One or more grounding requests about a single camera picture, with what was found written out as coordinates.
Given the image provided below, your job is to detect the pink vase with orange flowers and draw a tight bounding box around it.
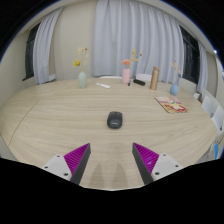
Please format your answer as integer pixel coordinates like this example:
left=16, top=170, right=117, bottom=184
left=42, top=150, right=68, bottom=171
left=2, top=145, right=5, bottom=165
left=121, top=48, right=143, bottom=85

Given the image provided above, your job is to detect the black computer mouse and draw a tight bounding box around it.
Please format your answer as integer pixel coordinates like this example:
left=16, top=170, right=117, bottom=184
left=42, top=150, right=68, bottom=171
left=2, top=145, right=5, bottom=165
left=106, top=111, right=124, bottom=130

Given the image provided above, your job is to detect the group of white chairs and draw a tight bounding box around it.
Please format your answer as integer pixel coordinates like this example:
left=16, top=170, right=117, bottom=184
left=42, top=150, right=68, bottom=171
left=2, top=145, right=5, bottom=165
left=193, top=88, right=224, bottom=134

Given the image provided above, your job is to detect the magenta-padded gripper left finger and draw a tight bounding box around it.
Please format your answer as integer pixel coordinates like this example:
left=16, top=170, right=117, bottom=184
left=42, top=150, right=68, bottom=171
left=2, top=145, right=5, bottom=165
left=41, top=142, right=92, bottom=186

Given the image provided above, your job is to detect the cartoon print mouse pad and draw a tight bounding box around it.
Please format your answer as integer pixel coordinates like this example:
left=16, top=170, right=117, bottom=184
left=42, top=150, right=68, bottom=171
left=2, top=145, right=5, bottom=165
left=154, top=96, right=189, bottom=115

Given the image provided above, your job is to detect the green vase with yellow flowers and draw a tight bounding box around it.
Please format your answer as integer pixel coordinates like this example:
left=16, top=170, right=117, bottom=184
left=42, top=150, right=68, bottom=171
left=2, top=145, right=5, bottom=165
left=73, top=47, right=90, bottom=89

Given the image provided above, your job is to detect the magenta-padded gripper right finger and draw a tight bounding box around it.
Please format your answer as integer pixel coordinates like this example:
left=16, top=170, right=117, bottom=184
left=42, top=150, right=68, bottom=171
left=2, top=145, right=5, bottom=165
left=132, top=142, right=184, bottom=185

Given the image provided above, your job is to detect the dark window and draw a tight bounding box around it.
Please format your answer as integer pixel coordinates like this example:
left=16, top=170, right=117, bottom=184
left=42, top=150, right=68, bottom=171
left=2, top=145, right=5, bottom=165
left=179, top=25, right=201, bottom=84
left=22, top=22, right=42, bottom=82

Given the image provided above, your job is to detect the gold thermos bottle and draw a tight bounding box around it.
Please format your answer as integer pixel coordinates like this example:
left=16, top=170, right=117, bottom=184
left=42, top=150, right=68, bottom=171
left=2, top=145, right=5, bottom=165
left=149, top=66, right=161, bottom=91

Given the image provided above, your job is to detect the white remote control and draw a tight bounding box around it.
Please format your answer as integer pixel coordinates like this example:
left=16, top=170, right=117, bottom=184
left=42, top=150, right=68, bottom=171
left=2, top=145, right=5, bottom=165
left=96, top=82, right=111, bottom=90

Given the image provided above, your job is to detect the narrow white curtain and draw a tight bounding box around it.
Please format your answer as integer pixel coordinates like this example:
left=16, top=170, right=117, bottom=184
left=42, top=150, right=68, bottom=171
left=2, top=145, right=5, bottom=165
left=196, top=41, right=209, bottom=94
left=33, top=8, right=64, bottom=85

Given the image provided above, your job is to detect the blue vase with dried flowers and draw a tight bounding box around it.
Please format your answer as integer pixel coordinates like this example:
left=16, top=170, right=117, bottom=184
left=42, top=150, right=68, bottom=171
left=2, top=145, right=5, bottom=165
left=169, top=60, right=184, bottom=97

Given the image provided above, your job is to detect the wide white curtain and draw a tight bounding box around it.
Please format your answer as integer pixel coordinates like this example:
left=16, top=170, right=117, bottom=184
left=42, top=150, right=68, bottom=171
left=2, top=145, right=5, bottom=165
left=91, top=0, right=185, bottom=84

